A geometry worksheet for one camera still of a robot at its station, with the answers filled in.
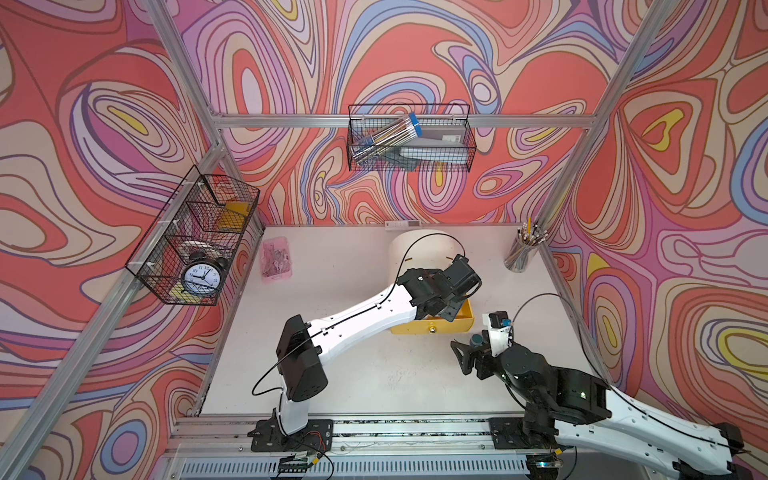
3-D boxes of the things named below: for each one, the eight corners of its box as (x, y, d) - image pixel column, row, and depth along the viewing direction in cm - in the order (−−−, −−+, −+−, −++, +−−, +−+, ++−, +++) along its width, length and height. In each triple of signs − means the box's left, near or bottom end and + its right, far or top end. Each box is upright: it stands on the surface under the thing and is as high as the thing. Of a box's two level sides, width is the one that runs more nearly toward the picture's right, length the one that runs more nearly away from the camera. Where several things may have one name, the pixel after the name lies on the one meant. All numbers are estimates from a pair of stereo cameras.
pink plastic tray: (264, 285, 106) (261, 280, 104) (263, 245, 119) (261, 240, 117) (292, 278, 108) (291, 274, 106) (289, 240, 121) (287, 235, 118)
